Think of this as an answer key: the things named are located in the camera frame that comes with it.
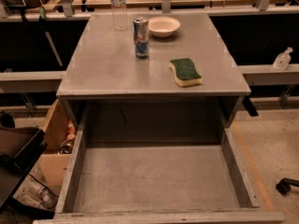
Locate grey top drawer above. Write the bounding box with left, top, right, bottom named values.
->
left=34, top=102, right=284, bottom=224

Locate grey wooden drawer cabinet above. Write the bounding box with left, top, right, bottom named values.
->
left=57, top=12, right=250, bottom=121

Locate green yellow sponge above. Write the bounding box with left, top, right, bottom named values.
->
left=169, top=58, right=202, bottom=87

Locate blue silver energy drink can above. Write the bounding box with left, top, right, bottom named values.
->
left=133, top=17, right=149, bottom=59

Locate white bowl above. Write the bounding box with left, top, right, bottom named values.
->
left=149, top=16, right=180, bottom=38

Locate wooden box of items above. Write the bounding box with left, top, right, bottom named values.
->
left=38, top=100, right=77, bottom=186

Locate clear plastic water bottle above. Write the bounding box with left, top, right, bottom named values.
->
left=110, top=0, right=127, bottom=31

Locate black cart tray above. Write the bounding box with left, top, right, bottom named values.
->
left=0, top=111, right=49, bottom=210

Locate clear soap dispenser bottle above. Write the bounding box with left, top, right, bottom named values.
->
left=273, top=47, right=293, bottom=71

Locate plastic bottle on floor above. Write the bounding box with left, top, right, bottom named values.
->
left=27, top=182, right=57, bottom=210

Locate black chair caster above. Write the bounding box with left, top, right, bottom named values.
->
left=276, top=178, right=299, bottom=195

